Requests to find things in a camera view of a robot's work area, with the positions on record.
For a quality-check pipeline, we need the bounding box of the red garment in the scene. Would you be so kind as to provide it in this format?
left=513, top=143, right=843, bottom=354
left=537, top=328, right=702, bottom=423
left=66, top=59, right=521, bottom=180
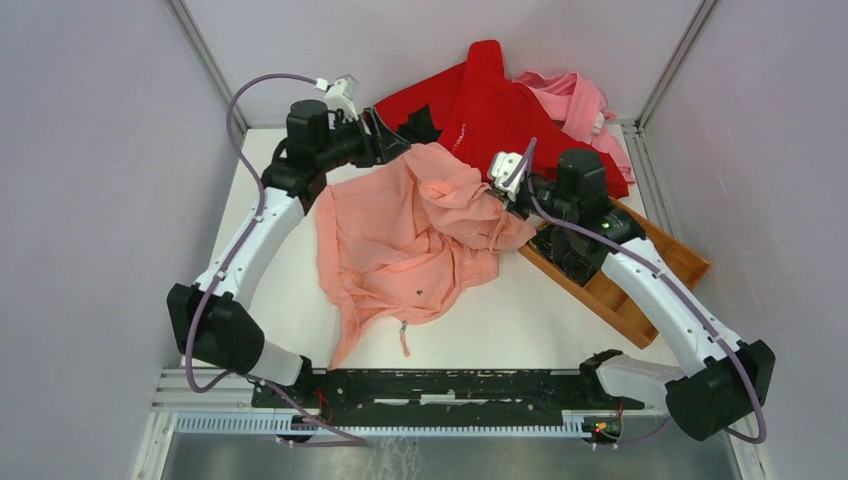
left=375, top=40, right=631, bottom=198

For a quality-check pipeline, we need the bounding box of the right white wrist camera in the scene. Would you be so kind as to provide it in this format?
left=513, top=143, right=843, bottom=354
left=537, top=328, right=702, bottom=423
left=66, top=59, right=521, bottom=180
left=487, top=152, right=530, bottom=203

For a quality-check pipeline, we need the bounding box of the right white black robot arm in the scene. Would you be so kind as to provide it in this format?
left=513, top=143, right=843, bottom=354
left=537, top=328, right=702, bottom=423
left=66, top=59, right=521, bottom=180
left=488, top=144, right=776, bottom=444

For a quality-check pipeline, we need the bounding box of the wooden divided tray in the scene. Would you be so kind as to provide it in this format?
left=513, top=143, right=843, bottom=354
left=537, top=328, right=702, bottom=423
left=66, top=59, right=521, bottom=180
left=520, top=200, right=710, bottom=349

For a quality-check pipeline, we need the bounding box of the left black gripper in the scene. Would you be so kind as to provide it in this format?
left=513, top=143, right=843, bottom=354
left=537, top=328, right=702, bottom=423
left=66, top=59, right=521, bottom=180
left=316, top=107, right=411, bottom=173

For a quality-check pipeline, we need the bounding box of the pink garment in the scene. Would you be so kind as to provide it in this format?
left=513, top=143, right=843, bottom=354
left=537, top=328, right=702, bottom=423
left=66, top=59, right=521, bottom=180
left=513, top=71, right=636, bottom=186

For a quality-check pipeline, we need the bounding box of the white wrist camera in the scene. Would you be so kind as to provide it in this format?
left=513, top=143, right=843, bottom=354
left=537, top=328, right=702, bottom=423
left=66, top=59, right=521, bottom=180
left=314, top=75, right=359, bottom=122
left=487, top=152, right=530, bottom=203

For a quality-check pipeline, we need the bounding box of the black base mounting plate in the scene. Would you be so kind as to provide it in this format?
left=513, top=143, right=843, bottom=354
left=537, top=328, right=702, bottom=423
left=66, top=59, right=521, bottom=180
left=251, top=358, right=645, bottom=428

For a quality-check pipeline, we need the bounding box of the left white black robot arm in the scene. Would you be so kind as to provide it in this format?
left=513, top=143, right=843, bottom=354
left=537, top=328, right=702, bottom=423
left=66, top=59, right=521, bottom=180
left=166, top=100, right=411, bottom=407

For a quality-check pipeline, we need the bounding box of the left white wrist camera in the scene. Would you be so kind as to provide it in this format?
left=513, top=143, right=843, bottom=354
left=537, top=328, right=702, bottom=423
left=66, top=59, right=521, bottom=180
left=314, top=75, right=359, bottom=122

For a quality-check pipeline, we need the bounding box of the salmon orange jacket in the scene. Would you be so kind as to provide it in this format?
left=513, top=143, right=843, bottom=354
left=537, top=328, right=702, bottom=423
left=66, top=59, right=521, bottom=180
left=312, top=143, right=535, bottom=368

